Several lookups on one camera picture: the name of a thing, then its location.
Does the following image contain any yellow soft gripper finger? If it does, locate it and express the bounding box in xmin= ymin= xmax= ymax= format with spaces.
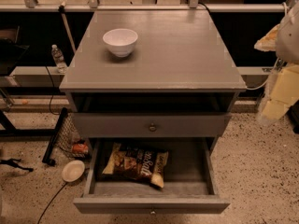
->
xmin=257 ymin=63 xmax=299 ymax=125
xmin=254 ymin=24 xmax=279 ymax=52

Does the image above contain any brown chip bag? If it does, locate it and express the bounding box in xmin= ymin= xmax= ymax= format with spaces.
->
xmin=102 ymin=143 xmax=168 ymax=189

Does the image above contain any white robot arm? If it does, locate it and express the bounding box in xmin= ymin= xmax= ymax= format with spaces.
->
xmin=254 ymin=2 xmax=299 ymax=126

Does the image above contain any brass top drawer knob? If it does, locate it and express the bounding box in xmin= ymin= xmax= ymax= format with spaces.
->
xmin=149 ymin=123 xmax=157 ymax=132

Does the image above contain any grey wooden drawer cabinet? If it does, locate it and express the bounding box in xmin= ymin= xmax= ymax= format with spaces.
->
xmin=59 ymin=8 xmax=248 ymax=151

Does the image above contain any white ceramic bowl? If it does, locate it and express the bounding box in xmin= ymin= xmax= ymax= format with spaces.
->
xmin=103 ymin=28 xmax=138 ymax=58

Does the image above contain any clear plastic water bottle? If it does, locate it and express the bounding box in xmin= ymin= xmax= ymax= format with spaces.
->
xmin=51 ymin=44 xmax=67 ymax=74

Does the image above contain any orange can on floor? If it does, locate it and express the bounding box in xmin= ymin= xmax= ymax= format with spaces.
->
xmin=71 ymin=144 xmax=89 ymax=154

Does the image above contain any black mesh basket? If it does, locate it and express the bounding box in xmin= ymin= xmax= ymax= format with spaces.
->
xmin=55 ymin=114 xmax=89 ymax=159

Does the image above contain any beige plate on floor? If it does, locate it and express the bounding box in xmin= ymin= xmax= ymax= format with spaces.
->
xmin=62 ymin=160 xmax=85 ymax=182

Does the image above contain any black clamp on floor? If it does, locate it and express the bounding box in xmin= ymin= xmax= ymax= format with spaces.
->
xmin=0 ymin=159 xmax=34 ymax=172

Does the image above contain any white cable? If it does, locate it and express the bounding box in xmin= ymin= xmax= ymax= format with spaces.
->
xmin=245 ymin=58 xmax=279 ymax=91

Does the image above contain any black cable on floor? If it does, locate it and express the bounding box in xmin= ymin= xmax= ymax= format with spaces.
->
xmin=36 ymin=181 xmax=69 ymax=224

